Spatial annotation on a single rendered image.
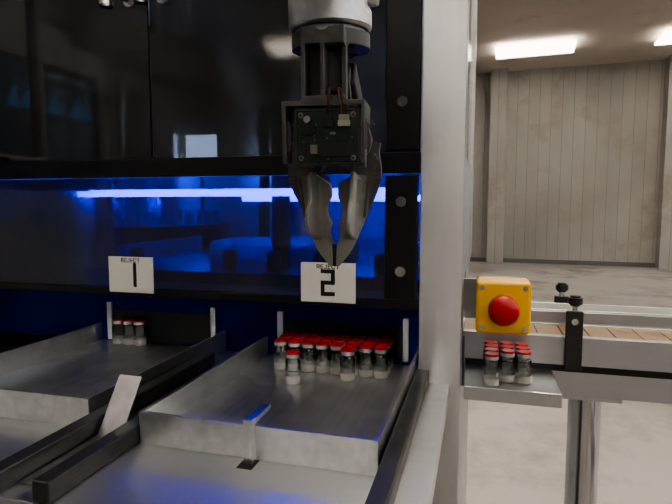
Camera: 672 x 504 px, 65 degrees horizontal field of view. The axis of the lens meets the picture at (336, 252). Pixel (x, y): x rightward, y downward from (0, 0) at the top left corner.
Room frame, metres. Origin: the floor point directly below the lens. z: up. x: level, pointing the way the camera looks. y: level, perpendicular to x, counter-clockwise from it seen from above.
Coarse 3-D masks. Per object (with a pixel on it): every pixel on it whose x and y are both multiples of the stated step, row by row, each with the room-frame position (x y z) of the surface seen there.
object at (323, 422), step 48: (192, 384) 0.64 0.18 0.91; (240, 384) 0.73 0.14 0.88; (288, 384) 0.73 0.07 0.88; (336, 384) 0.73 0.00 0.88; (384, 384) 0.73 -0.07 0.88; (144, 432) 0.55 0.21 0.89; (192, 432) 0.53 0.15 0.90; (240, 432) 0.51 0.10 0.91; (288, 432) 0.50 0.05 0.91; (336, 432) 0.57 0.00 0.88; (384, 432) 0.51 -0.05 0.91
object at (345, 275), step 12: (312, 264) 0.79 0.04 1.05; (324, 264) 0.78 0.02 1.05; (348, 264) 0.77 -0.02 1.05; (312, 276) 0.79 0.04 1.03; (324, 276) 0.78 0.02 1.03; (336, 276) 0.78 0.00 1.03; (348, 276) 0.77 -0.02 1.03; (312, 288) 0.79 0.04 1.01; (336, 288) 0.78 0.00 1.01; (348, 288) 0.77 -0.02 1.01; (312, 300) 0.79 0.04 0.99; (324, 300) 0.78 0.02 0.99; (336, 300) 0.78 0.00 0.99; (348, 300) 0.77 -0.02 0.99
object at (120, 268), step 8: (112, 256) 0.88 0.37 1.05; (120, 256) 0.87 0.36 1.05; (112, 264) 0.88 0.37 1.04; (120, 264) 0.87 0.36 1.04; (128, 264) 0.87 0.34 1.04; (136, 264) 0.87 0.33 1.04; (144, 264) 0.86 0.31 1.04; (152, 264) 0.86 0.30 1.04; (112, 272) 0.88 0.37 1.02; (120, 272) 0.87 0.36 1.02; (128, 272) 0.87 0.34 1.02; (136, 272) 0.87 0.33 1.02; (144, 272) 0.86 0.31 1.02; (152, 272) 0.86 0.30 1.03; (112, 280) 0.88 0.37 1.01; (120, 280) 0.87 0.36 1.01; (128, 280) 0.87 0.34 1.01; (144, 280) 0.86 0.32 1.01; (152, 280) 0.86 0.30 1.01; (112, 288) 0.88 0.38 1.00; (120, 288) 0.87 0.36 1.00; (128, 288) 0.87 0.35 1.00; (136, 288) 0.87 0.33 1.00; (144, 288) 0.86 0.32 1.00; (152, 288) 0.86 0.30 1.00
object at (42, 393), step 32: (32, 352) 0.82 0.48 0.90; (64, 352) 0.89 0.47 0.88; (96, 352) 0.89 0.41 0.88; (128, 352) 0.89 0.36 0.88; (160, 352) 0.89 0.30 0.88; (192, 352) 0.80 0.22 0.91; (0, 384) 0.73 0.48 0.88; (32, 384) 0.73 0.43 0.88; (64, 384) 0.73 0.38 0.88; (96, 384) 0.73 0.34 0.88; (0, 416) 0.62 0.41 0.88; (32, 416) 0.61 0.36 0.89; (64, 416) 0.59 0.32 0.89
